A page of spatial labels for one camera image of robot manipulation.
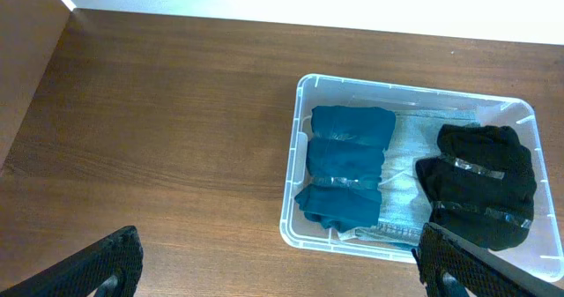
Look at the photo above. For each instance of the blue taped garment bundle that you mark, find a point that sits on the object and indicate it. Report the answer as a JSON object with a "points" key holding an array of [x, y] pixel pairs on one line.
{"points": [[344, 160]]}

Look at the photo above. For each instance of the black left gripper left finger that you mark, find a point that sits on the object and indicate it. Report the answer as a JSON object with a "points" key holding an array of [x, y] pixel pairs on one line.
{"points": [[111, 266]]}

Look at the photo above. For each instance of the clear plastic storage bin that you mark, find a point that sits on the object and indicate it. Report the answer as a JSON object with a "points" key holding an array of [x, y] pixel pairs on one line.
{"points": [[541, 254]]}

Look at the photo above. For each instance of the black taped garment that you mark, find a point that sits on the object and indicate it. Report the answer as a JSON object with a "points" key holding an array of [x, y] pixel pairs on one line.
{"points": [[481, 186]]}

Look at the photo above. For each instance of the light blue jeans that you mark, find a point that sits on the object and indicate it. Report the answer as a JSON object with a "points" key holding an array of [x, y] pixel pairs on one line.
{"points": [[405, 208]]}

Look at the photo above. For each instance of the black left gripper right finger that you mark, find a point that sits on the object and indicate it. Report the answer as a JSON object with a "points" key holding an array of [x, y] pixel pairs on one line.
{"points": [[449, 265]]}

